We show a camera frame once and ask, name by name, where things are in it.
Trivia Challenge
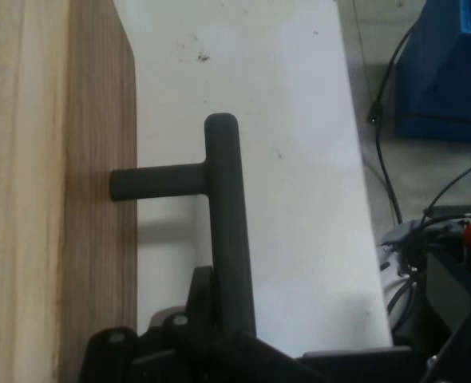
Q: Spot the dark equipment with red connector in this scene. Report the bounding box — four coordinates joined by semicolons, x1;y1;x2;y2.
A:
378;203;471;383

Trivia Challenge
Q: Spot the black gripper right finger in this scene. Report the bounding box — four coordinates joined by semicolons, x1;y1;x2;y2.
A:
219;330;414;383

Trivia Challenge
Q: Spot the thin black cable with connector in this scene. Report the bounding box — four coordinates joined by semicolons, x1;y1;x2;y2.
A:
366;22;420;224

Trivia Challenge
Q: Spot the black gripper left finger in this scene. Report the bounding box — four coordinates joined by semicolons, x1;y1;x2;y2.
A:
79;265;221;383

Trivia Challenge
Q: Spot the brown wooden drawer cabinet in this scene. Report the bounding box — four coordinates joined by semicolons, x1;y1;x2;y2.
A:
0;0;71;383

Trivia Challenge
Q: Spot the blue plastic housing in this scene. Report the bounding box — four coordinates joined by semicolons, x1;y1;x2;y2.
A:
394;0;471;141

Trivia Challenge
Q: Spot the wooden drawer with black handle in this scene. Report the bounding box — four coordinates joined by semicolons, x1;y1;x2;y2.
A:
65;0;257;383

